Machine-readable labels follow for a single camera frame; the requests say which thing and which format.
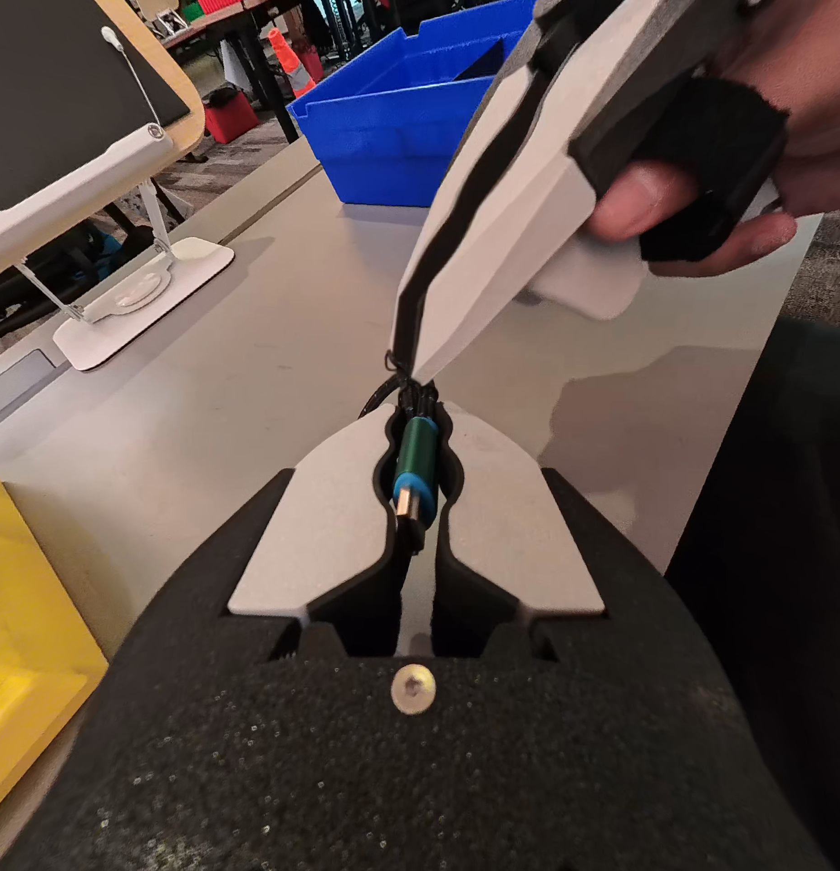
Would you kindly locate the blue plastic bin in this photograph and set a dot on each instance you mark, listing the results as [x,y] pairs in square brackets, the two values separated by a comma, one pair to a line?
[379,122]

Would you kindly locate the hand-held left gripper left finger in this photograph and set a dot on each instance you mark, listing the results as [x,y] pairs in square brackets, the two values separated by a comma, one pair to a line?
[324,517]

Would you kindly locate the yellow plastic bin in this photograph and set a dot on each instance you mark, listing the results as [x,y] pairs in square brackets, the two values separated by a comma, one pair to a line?
[25,646]

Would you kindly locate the white tablet stand with board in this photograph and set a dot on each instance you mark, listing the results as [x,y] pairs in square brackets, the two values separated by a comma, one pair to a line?
[52,102]

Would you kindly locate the person's black trousers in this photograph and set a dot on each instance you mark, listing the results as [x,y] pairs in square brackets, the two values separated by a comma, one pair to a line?
[780,578]

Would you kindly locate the orange traffic cone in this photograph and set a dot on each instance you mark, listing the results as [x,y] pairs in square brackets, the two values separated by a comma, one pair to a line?
[292,65]

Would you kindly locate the wooden background table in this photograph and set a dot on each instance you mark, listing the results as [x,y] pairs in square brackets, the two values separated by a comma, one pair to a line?
[215,24]

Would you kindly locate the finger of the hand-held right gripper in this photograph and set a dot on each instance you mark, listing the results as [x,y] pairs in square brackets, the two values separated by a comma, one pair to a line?
[508,238]
[447,224]

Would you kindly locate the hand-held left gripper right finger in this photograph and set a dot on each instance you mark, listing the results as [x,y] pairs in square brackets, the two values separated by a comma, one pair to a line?
[515,524]

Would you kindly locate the red storage box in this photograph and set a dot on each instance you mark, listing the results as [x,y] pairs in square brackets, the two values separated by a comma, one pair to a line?
[230,119]

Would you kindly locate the grey desk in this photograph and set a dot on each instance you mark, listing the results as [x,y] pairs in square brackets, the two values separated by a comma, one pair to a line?
[256,340]

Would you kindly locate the person's right hand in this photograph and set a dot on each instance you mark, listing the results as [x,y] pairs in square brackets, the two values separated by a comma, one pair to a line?
[821,102]

